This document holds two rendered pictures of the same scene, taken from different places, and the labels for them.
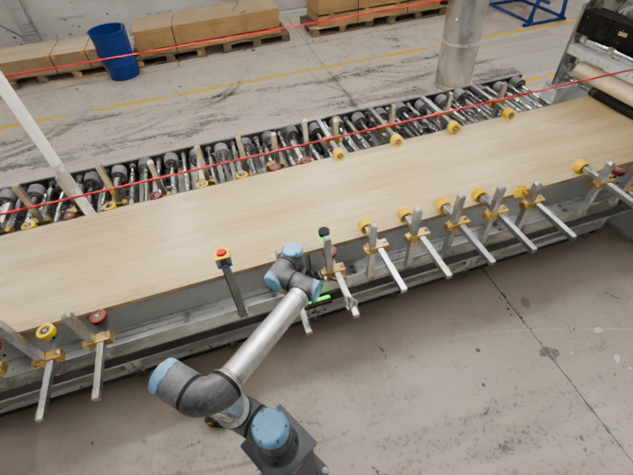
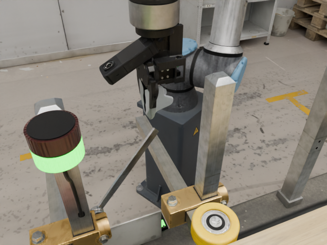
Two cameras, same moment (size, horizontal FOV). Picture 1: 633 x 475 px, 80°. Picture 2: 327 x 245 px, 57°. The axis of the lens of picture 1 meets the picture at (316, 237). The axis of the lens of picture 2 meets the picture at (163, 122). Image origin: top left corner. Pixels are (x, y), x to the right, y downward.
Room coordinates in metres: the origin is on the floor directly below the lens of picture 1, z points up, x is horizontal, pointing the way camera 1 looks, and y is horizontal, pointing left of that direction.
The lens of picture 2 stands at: (1.61, 0.05, 1.34)
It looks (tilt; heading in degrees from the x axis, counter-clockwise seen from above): 38 degrees down; 172
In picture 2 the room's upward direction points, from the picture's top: straight up
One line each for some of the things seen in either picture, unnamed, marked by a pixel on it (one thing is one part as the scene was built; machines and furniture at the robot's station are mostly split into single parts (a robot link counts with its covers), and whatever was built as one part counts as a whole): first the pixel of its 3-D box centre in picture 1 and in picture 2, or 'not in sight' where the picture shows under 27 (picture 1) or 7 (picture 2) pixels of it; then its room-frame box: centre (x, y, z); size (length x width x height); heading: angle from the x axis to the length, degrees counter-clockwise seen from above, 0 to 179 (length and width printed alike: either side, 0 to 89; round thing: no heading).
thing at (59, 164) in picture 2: not in sight; (58, 148); (1.32, -0.04, 1.10); 0.06 x 0.06 x 0.02
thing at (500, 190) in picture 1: (490, 218); not in sight; (1.52, -1.02, 0.92); 0.04 x 0.04 x 0.48; 14
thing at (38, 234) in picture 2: not in sight; (37, 236); (1.30, -0.12, 0.88); 0.02 x 0.02 x 0.01
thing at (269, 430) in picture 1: (270, 431); (179, 62); (0.50, 0.27, 0.79); 0.17 x 0.15 x 0.18; 58
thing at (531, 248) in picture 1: (504, 219); not in sight; (1.47, -1.08, 0.95); 0.50 x 0.04 x 0.04; 14
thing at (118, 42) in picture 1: (116, 52); not in sight; (6.36, 2.88, 0.36); 0.59 x 0.57 x 0.73; 13
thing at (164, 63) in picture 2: not in sight; (158, 54); (1.06, 0.11, 1.09); 0.09 x 0.08 x 0.12; 105
